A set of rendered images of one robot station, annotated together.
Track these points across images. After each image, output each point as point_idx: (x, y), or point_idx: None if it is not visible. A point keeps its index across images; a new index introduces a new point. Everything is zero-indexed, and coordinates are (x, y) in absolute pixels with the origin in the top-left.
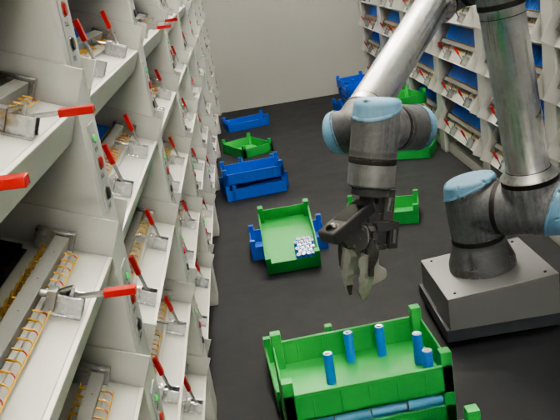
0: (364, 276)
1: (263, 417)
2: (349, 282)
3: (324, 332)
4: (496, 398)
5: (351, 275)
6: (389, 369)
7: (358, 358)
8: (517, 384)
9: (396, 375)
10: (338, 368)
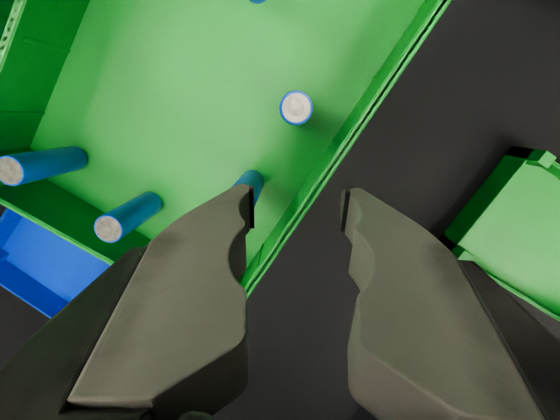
0: (180, 241)
1: (542, 132)
2: (352, 223)
3: (391, 82)
4: (293, 342)
5: (352, 251)
6: (186, 139)
7: (287, 129)
8: (291, 377)
9: (5, 28)
10: (294, 57)
